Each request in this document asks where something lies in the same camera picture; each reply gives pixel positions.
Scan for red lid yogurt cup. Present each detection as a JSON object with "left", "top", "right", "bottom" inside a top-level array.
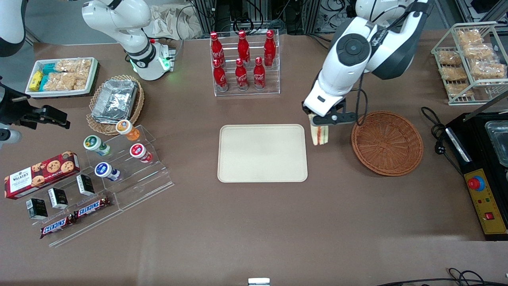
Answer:
[{"left": 130, "top": 143, "right": 153, "bottom": 163}]

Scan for white rectangular dish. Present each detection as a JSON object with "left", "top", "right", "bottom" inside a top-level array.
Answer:
[{"left": 25, "top": 57, "right": 99, "bottom": 98}]

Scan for white wire rack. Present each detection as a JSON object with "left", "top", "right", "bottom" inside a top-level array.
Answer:
[{"left": 431, "top": 22, "right": 508, "bottom": 106}]

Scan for orange lid yogurt cup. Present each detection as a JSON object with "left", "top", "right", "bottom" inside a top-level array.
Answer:
[{"left": 115, "top": 120, "right": 141, "bottom": 142}]

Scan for clear acrylic cup riser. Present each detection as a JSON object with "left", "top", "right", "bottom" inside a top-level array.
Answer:
[{"left": 85, "top": 125, "right": 175, "bottom": 211}]

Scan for black floor cables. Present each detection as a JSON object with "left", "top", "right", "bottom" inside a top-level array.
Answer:
[{"left": 375, "top": 267, "right": 508, "bottom": 286}]

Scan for yellow control box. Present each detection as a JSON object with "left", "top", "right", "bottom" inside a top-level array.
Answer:
[{"left": 464, "top": 169, "right": 508, "bottom": 236}]

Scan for beige plastic tray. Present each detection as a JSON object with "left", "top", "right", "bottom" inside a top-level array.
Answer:
[{"left": 217, "top": 124, "right": 308, "bottom": 183}]

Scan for stacked aluminium foil containers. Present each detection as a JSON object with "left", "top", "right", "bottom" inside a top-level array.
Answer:
[{"left": 91, "top": 79, "right": 139, "bottom": 124}]

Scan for clear acrylic bottle rack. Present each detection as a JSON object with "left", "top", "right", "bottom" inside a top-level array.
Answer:
[{"left": 210, "top": 30, "right": 281, "bottom": 97}]

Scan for small black box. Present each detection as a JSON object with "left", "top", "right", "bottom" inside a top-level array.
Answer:
[
  {"left": 76, "top": 174, "right": 95, "bottom": 196},
  {"left": 48, "top": 187, "right": 69, "bottom": 210},
  {"left": 26, "top": 198, "right": 48, "bottom": 220}
]

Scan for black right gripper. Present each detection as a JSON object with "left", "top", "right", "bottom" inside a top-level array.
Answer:
[{"left": 0, "top": 77, "right": 71, "bottom": 130}]

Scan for round brown wicker basket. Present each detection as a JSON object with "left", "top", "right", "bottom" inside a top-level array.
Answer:
[{"left": 351, "top": 110, "right": 424, "bottom": 177}]

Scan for grey metal rod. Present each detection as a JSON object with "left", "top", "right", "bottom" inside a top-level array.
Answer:
[{"left": 462, "top": 91, "right": 508, "bottom": 122}]

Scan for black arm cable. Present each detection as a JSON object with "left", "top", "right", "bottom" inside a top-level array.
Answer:
[{"left": 354, "top": 73, "right": 368, "bottom": 127}]

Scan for triangular sandwich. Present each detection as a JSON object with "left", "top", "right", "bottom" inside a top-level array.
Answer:
[{"left": 310, "top": 115, "right": 331, "bottom": 146}]

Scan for black cable with plug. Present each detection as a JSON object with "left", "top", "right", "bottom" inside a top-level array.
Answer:
[{"left": 421, "top": 106, "right": 466, "bottom": 176}]

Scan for clear acrylic snack riser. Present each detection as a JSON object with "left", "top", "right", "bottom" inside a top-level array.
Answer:
[{"left": 12, "top": 173, "right": 123, "bottom": 247}]

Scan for blue lid yogurt cup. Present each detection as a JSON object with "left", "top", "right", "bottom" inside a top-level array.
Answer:
[{"left": 94, "top": 162, "right": 121, "bottom": 182}]

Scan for yellow snack packet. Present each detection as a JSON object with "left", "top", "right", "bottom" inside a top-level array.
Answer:
[{"left": 29, "top": 71, "right": 43, "bottom": 92}]

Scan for puffed rice snack bag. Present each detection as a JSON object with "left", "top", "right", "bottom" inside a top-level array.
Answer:
[
  {"left": 446, "top": 82, "right": 475, "bottom": 98},
  {"left": 462, "top": 43, "right": 496, "bottom": 60},
  {"left": 55, "top": 59, "right": 92, "bottom": 74},
  {"left": 437, "top": 50, "right": 463, "bottom": 66},
  {"left": 441, "top": 66, "right": 468, "bottom": 82},
  {"left": 470, "top": 60, "right": 507, "bottom": 80},
  {"left": 43, "top": 72, "right": 89, "bottom": 92},
  {"left": 456, "top": 30, "right": 484, "bottom": 46}
]

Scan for oval light wicker basket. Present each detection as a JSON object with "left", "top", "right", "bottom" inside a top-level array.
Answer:
[{"left": 86, "top": 75, "right": 145, "bottom": 136}]

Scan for black equipment rack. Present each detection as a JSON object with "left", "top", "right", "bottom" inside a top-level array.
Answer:
[{"left": 190, "top": 0, "right": 358, "bottom": 34}]

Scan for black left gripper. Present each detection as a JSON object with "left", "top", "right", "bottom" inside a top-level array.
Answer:
[{"left": 302, "top": 99, "right": 346, "bottom": 120}]

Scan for red Walkers cookie box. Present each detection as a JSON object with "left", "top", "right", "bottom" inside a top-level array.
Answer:
[{"left": 4, "top": 151, "right": 81, "bottom": 200}]

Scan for clear plastic container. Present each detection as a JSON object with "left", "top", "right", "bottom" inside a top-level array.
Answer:
[{"left": 485, "top": 121, "right": 508, "bottom": 167}]

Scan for Snickers chocolate bar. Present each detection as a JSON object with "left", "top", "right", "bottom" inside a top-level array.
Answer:
[
  {"left": 74, "top": 196, "right": 112, "bottom": 220},
  {"left": 40, "top": 214, "right": 76, "bottom": 239}
]

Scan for black base cables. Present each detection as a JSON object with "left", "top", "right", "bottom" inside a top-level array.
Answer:
[{"left": 305, "top": 33, "right": 333, "bottom": 49}]

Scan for red cola bottle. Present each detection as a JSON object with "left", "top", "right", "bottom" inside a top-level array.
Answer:
[
  {"left": 235, "top": 58, "right": 249, "bottom": 91},
  {"left": 253, "top": 57, "right": 266, "bottom": 90},
  {"left": 264, "top": 30, "right": 277, "bottom": 66},
  {"left": 210, "top": 32, "right": 225, "bottom": 66},
  {"left": 213, "top": 59, "right": 229, "bottom": 93},
  {"left": 237, "top": 30, "right": 251, "bottom": 64}
]

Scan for black machine housing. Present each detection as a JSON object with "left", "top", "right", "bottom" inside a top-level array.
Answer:
[{"left": 444, "top": 112, "right": 508, "bottom": 242}]

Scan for green lid yogurt cup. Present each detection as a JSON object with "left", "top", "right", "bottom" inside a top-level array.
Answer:
[{"left": 83, "top": 135, "right": 112, "bottom": 157}]

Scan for beige cloth bag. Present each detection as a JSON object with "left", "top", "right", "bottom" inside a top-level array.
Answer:
[{"left": 144, "top": 5, "right": 203, "bottom": 40}]

